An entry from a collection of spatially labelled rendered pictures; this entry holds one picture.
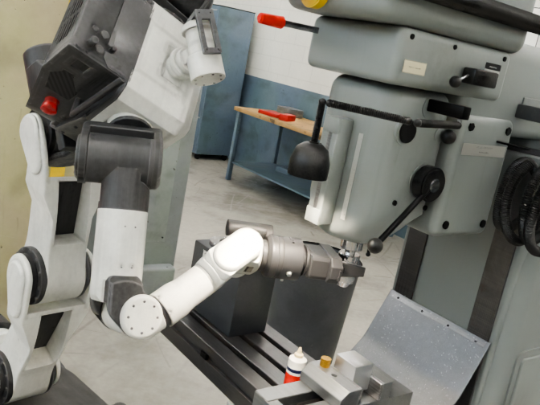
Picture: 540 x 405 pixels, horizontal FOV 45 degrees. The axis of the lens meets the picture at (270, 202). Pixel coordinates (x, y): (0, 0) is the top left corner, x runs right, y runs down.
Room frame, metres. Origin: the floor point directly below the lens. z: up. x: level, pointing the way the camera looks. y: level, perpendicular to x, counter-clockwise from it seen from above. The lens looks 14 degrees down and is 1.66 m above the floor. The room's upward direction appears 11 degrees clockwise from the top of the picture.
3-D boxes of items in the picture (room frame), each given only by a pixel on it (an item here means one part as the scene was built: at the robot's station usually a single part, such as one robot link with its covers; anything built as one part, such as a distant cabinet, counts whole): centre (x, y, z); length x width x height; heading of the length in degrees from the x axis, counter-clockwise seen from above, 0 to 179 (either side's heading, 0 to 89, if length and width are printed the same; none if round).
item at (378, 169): (1.31, -0.19, 1.47); 0.21 x 0.19 x 0.32; 39
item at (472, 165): (1.43, -0.34, 1.47); 0.24 x 0.19 x 0.26; 39
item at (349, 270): (1.27, -0.19, 1.24); 0.06 x 0.02 x 0.03; 104
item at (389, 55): (1.33, -0.22, 1.68); 0.34 x 0.24 x 0.10; 129
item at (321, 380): (1.21, -0.19, 1.01); 0.12 x 0.06 x 0.04; 39
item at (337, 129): (1.23, -0.10, 1.45); 0.04 x 0.04 x 0.21; 39
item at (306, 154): (1.13, -0.06, 1.48); 0.07 x 0.07 x 0.06
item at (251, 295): (1.63, 0.06, 1.02); 0.22 x 0.12 x 0.20; 41
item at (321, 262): (1.28, -0.10, 1.24); 0.13 x 0.12 x 0.10; 14
